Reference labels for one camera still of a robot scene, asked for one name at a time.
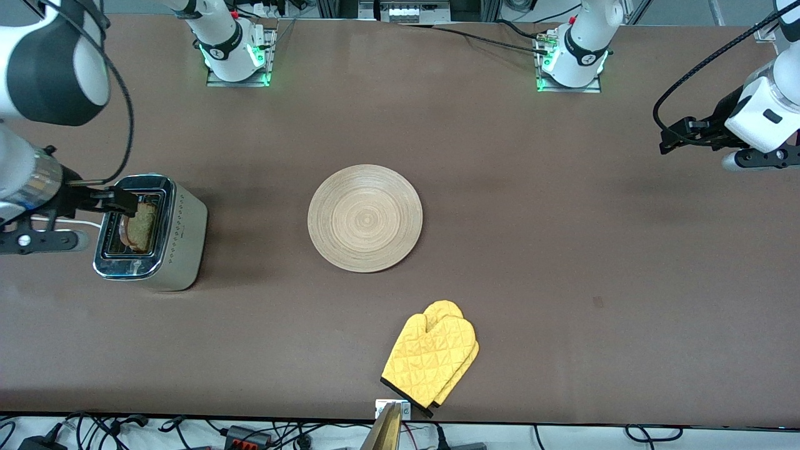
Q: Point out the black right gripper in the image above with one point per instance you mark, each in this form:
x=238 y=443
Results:
x=76 y=198

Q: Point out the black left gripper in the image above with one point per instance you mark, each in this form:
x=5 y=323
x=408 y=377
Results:
x=714 y=127

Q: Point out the brown bread slice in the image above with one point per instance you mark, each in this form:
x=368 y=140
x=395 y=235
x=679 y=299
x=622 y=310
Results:
x=142 y=228

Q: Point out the round wooden plate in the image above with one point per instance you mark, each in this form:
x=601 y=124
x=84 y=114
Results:
x=365 y=219

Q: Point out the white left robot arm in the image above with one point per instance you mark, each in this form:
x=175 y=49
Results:
x=578 y=50

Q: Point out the silver two-slot toaster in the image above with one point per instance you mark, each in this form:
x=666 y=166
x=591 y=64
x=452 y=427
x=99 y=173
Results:
x=181 y=244

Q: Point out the black power adapter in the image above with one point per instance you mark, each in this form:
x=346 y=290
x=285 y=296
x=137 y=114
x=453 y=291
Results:
x=40 y=444

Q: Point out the black red connector block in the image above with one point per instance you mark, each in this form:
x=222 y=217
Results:
x=247 y=436

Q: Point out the yellow quilted oven mitt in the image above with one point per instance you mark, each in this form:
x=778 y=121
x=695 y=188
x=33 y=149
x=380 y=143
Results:
x=425 y=362
x=445 y=308

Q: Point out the white power strip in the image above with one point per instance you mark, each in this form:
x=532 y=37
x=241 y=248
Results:
x=412 y=11

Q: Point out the golden metal bar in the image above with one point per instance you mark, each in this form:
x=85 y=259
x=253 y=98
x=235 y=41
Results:
x=384 y=434

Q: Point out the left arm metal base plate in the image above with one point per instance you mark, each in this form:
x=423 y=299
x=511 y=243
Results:
x=597 y=84

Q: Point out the aluminium frame corner bracket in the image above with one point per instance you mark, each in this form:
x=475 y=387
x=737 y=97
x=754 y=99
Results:
x=764 y=31

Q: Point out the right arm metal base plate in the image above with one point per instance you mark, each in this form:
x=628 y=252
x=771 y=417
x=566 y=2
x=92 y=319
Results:
x=270 y=56

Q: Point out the silver table edge bracket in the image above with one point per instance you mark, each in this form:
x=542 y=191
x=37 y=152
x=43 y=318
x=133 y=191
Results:
x=381 y=407

